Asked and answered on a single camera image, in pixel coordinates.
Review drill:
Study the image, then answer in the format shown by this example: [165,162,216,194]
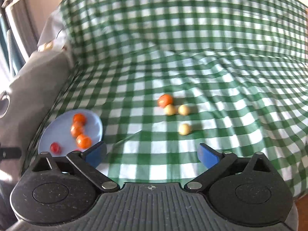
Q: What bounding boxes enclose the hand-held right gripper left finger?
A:
[29,141,120,193]

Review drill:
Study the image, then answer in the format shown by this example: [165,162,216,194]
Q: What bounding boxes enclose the small orange tangerine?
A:
[73,113,87,125]
[158,94,174,108]
[75,134,92,149]
[70,123,85,137]

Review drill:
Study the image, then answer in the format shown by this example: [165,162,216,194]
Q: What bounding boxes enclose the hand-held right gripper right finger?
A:
[183,143,278,193]

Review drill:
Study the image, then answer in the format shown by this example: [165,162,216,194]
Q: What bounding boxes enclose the white charging cable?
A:
[0,93,10,119]

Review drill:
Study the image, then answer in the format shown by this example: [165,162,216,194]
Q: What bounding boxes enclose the white metal frame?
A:
[0,0,33,59]

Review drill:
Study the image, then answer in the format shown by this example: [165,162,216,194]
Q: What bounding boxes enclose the grey cushion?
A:
[0,50,74,181]

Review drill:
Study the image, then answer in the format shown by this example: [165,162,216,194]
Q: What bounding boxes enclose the white printed pillow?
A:
[37,3,73,53]

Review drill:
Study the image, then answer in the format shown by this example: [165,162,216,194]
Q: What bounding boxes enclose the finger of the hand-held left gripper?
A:
[0,147,22,160]

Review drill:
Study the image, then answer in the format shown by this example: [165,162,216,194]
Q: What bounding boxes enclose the green checked blanket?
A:
[25,0,308,199]

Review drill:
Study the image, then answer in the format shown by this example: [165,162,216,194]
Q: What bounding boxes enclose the small beige round fruit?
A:
[178,105,191,116]
[178,124,192,135]
[164,104,177,116]

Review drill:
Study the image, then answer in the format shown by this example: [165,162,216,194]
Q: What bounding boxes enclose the white spotted pole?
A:
[6,29,15,75]

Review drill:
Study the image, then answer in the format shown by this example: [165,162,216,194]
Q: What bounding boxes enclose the light blue plate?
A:
[38,109,104,157]

